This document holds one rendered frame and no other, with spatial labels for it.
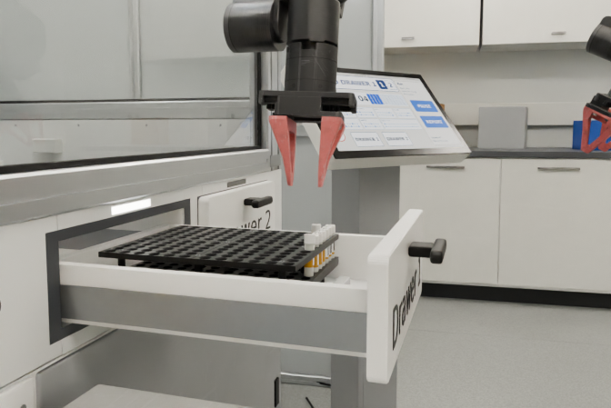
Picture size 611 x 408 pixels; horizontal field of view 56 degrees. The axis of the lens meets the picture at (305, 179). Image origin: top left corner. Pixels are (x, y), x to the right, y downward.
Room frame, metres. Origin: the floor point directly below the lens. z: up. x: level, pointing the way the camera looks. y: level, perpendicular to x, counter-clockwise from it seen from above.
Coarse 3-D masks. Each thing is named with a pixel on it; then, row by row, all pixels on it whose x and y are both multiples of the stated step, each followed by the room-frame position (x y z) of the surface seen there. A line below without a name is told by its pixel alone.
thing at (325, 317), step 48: (336, 240) 0.74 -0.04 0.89; (96, 288) 0.56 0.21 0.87; (144, 288) 0.55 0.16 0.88; (192, 288) 0.53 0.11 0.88; (240, 288) 0.52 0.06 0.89; (288, 288) 0.50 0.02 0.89; (336, 288) 0.49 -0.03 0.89; (192, 336) 0.53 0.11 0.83; (240, 336) 0.51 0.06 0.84; (288, 336) 0.50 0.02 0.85; (336, 336) 0.49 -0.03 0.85
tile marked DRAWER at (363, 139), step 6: (354, 132) 1.44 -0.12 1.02; (360, 132) 1.45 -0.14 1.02; (366, 132) 1.47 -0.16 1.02; (372, 132) 1.48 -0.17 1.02; (354, 138) 1.42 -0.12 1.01; (360, 138) 1.43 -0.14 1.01; (366, 138) 1.45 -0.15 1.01; (372, 138) 1.46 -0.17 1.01; (378, 138) 1.47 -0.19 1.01; (360, 144) 1.42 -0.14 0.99; (366, 144) 1.43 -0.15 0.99; (372, 144) 1.44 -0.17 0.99; (378, 144) 1.45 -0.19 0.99; (384, 144) 1.47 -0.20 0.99
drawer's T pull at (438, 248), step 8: (440, 240) 0.61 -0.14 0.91; (408, 248) 0.58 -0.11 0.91; (416, 248) 0.58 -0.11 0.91; (424, 248) 0.58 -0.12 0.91; (432, 248) 0.57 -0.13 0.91; (440, 248) 0.57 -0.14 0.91; (416, 256) 0.58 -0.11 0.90; (424, 256) 0.58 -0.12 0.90; (432, 256) 0.55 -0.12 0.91; (440, 256) 0.55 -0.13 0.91
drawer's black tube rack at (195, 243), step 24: (144, 240) 0.67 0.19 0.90; (168, 240) 0.67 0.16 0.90; (192, 240) 0.67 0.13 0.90; (216, 240) 0.67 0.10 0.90; (240, 240) 0.67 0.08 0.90; (264, 240) 0.67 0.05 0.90; (288, 240) 0.67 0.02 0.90; (120, 264) 0.61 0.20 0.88; (144, 264) 0.67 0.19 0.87; (168, 264) 0.67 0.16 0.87; (192, 264) 0.67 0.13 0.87; (216, 264) 0.57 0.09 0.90; (240, 264) 0.56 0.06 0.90; (264, 264) 0.55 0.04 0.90; (336, 264) 0.70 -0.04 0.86
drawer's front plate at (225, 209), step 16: (224, 192) 0.93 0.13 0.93; (240, 192) 0.97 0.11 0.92; (256, 192) 1.04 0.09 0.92; (272, 192) 1.11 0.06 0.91; (208, 208) 0.85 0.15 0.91; (224, 208) 0.90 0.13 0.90; (240, 208) 0.97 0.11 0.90; (256, 208) 1.04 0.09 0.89; (272, 208) 1.11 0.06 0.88; (208, 224) 0.85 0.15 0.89; (224, 224) 0.90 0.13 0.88; (240, 224) 0.97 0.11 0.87; (256, 224) 1.04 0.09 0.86; (272, 224) 1.11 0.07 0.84
